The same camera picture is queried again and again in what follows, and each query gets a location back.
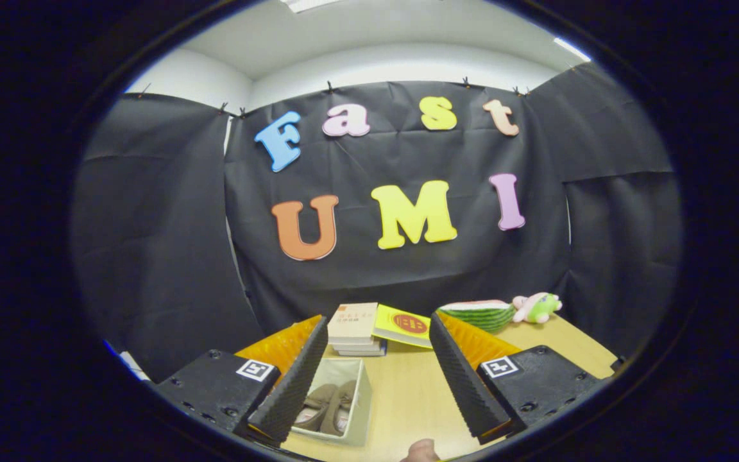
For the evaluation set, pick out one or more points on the brown fuzzy shoe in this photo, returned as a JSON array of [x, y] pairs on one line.
[[318, 404], [340, 410]]

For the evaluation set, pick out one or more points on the pale green fabric storage box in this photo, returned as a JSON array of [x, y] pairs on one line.
[[360, 410]]

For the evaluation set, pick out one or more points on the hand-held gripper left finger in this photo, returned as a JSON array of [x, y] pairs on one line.
[[296, 385]]

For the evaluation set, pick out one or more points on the beige book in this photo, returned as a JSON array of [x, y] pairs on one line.
[[353, 321]]

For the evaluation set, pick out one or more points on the black table clamp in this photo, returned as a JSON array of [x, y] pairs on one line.
[[618, 364]]

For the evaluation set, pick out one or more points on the thin grey book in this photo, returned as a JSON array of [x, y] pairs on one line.
[[360, 347]]

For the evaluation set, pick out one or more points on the green and pink plush toy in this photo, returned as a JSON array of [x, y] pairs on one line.
[[539, 308]]

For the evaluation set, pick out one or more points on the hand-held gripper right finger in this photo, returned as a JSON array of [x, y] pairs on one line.
[[466, 385]]

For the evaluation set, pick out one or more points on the yellow book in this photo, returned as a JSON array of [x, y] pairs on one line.
[[395, 321]]

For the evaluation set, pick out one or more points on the thin blue book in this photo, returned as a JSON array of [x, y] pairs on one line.
[[369, 353]]

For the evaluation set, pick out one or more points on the ceiling light panel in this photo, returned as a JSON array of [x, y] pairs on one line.
[[312, 4], [571, 49]]

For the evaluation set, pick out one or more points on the watermelon slice plush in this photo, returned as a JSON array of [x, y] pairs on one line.
[[482, 317]]

